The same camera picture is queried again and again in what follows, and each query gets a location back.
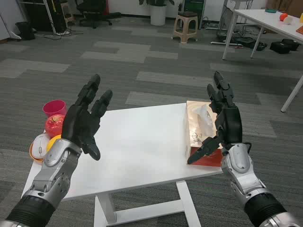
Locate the small yellowish stool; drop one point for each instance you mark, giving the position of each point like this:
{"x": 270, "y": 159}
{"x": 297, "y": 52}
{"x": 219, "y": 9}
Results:
{"x": 66, "y": 14}

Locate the white power strip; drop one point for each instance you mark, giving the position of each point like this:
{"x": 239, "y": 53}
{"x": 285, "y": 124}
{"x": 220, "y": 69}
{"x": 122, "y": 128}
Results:
{"x": 62, "y": 33}

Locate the large white desk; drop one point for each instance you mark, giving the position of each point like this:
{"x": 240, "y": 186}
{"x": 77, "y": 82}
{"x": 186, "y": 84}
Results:
{"x": 260, "y": 19}

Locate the black and green cabinet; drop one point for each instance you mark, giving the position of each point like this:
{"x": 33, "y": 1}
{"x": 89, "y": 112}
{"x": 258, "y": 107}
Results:
{"x": 194, "y": 11}

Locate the white base foot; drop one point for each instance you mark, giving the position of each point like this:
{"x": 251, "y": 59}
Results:
{"x": 14, "y": 35}

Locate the green potted plant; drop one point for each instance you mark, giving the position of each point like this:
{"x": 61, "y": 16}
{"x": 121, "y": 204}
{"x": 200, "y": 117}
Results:
{"x": 155, "y": 2}

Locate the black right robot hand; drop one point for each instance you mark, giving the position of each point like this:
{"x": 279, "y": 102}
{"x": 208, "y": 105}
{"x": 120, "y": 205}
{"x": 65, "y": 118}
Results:
{"x": 230, "y": 123}

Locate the black trash bin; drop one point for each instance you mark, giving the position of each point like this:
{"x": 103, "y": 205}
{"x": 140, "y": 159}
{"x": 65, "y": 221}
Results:
{"x": 24, "y": 30}

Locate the white computer mouse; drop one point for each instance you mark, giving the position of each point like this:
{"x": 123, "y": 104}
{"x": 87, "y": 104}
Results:
{"x": 39, "y": 145}

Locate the white desk leg frame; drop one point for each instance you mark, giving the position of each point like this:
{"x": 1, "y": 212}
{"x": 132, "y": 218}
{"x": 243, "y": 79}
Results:
{"x": 50, "y": 16}

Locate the red and beige tissue box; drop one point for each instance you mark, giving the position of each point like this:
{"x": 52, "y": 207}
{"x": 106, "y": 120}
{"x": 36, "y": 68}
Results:
{"x": 192, "y": 118}

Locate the yellow lemon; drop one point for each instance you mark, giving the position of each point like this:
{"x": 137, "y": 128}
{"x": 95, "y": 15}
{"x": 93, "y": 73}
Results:
{"x": 52, "y": 143}

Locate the pink plastic cup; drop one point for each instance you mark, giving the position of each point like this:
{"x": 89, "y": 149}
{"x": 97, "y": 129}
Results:
{"x": 54, "y": 107}

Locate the teal plate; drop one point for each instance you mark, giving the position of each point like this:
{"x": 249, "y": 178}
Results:
{"x": 270, "y": 10}

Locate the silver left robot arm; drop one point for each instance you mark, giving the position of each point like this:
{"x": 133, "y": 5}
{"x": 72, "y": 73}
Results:
{"x": 52, "y": 175}

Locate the white standing desk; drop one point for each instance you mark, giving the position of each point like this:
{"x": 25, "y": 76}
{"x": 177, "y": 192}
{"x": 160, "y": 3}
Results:
{"x": 220, "y": 43}

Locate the black bag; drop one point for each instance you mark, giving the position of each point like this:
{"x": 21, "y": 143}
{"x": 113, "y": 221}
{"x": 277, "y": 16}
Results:
{"x": 246, "y": 42}

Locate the orange board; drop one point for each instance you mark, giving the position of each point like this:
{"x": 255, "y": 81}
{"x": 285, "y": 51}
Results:
{"x": 300, "y": 30}

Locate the small black pouch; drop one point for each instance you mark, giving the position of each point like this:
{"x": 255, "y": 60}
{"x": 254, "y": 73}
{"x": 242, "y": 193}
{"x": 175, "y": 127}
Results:
{"x": 262, "y": 46}

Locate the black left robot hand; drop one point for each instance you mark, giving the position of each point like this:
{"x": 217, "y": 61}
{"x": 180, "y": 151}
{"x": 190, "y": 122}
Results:
{"x": 75, "y": 123}

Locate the black office chair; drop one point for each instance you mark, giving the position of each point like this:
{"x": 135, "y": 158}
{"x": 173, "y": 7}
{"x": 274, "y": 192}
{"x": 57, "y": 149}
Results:
{"x": 94, "y": 15}

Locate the white table base frame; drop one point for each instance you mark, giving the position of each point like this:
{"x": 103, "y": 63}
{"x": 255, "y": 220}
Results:
{"x": 146, "y": 211}

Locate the orange plate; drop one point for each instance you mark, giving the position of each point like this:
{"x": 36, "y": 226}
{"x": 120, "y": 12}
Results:
{"x": 35, "y": 159}

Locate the beige plastic stool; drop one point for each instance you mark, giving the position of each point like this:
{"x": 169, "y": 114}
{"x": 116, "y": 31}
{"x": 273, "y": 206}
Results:
{"x": 187, "y": 17}

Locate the white cup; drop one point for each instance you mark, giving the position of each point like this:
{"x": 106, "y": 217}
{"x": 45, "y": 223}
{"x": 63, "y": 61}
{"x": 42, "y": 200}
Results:
{"x": 288, "y": 20}

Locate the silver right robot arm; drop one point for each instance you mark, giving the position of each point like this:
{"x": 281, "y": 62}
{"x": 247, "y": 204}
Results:
{"x": 243, "y": 175}

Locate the white plant pot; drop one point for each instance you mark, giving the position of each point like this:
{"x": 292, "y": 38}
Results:
{"x": 158, "y": 15}

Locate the orange ball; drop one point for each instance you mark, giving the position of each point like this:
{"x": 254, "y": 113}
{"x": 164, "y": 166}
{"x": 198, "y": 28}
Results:
{"x": 282, "y": 17}

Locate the flat black case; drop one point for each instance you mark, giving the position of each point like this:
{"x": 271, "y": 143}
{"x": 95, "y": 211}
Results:
{"x": 279, "y": 47}
{"x": 293, "y": 43}

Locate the red apple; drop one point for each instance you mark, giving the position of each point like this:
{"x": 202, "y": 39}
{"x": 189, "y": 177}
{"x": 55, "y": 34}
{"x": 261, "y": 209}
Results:
{"x": 53, "y": 126}

